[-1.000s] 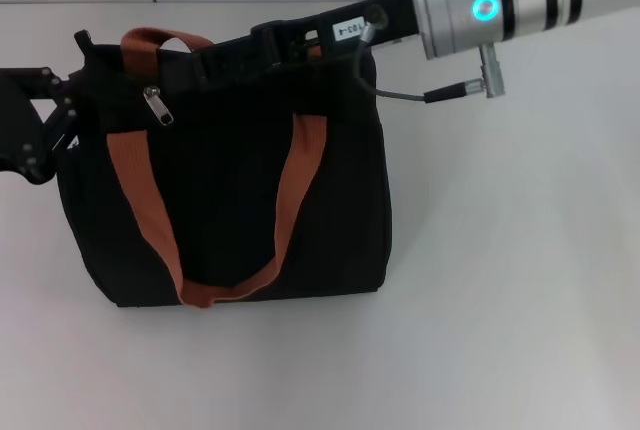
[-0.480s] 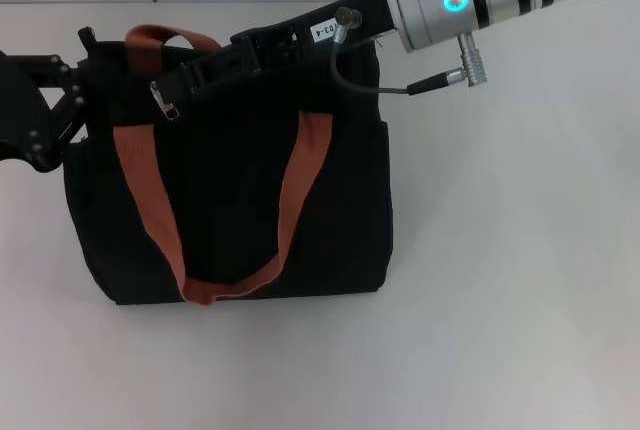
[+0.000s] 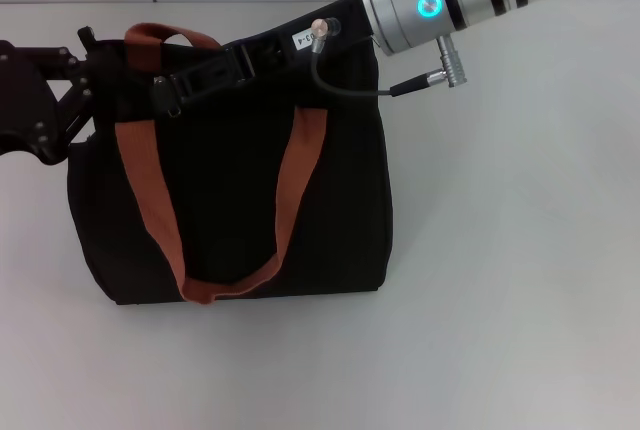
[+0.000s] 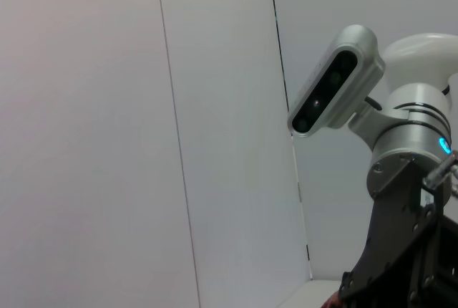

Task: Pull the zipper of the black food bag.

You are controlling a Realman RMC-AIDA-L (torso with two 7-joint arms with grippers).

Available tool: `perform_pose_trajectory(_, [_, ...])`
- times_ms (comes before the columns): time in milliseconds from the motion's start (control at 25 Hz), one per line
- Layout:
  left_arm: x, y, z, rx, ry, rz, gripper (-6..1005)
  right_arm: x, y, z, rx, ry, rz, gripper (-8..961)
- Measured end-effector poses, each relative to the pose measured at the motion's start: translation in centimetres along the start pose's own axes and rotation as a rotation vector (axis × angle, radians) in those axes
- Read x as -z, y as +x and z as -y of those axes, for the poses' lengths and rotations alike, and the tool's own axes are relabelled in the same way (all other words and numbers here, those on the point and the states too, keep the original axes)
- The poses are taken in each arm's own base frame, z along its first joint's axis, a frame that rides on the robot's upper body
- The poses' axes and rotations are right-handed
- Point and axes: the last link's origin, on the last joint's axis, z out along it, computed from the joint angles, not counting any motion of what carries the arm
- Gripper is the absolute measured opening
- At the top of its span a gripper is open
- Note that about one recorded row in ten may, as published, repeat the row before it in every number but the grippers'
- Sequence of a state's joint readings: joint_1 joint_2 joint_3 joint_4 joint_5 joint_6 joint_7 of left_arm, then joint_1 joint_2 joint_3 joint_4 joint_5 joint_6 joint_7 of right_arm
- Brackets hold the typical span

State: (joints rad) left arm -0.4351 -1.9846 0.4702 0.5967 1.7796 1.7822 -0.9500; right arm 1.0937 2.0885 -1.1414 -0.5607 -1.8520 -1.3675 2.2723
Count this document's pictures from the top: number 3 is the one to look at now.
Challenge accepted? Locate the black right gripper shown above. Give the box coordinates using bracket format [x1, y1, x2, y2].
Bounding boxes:
[150, 0, 382, 112]

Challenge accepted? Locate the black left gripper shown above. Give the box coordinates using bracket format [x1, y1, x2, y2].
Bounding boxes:
[0, 24, 104, 167]

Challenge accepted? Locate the black bag with brown handles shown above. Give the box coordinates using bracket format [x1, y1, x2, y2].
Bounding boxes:
[66, 23, 392, 307]

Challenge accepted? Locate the black cable with metal plugs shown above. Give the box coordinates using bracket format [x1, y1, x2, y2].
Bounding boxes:
[309, 17, 472, 101]

